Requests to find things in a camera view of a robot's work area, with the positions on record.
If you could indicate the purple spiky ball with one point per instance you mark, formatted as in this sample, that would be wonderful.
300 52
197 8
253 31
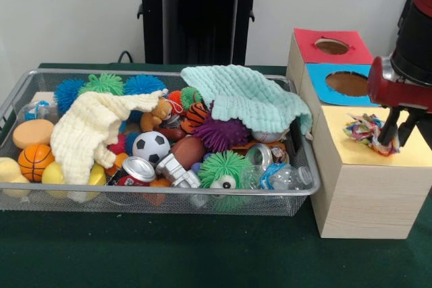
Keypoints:
219 133

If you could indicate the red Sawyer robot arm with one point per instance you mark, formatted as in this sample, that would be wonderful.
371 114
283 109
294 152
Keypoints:
415 38

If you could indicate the dark green table cloth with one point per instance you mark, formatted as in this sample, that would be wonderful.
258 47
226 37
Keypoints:
169 254

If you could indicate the multicoloured knotted rag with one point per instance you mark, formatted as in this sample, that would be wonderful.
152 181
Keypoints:
364 129

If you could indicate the small soccer ball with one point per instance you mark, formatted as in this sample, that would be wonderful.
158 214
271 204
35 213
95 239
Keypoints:
151 148

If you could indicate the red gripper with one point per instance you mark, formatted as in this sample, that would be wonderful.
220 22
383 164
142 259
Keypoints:
401 92

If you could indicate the white baseball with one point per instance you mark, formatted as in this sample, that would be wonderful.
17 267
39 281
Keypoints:
270 136

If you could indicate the small orange basketball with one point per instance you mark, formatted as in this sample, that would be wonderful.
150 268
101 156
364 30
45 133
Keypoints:
36 162

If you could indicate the mint green knitted cloth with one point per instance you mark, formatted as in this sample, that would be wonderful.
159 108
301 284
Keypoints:
250 96

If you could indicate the crushed plastic water bottle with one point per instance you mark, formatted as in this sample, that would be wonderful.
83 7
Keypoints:
287 177

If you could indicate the green fuzzy monster toy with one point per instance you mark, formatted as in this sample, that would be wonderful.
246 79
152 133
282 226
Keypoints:
101 83

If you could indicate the large blue spiky ball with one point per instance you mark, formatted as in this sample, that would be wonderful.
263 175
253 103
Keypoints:
145 84

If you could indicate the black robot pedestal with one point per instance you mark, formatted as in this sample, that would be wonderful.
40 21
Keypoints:
196 18

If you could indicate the pale orange round sponge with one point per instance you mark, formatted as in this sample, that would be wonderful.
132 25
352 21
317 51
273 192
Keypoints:
32 133

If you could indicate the plain yellow ball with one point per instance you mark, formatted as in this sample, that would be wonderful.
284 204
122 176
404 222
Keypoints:
54 173

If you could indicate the cream knitted cloth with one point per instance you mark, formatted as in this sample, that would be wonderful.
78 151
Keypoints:
84 129

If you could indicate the clear shallow bin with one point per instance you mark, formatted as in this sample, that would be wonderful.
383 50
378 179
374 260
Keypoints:
40 197

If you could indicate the green spiky ball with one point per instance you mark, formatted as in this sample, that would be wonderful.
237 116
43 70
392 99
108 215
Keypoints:
219 168

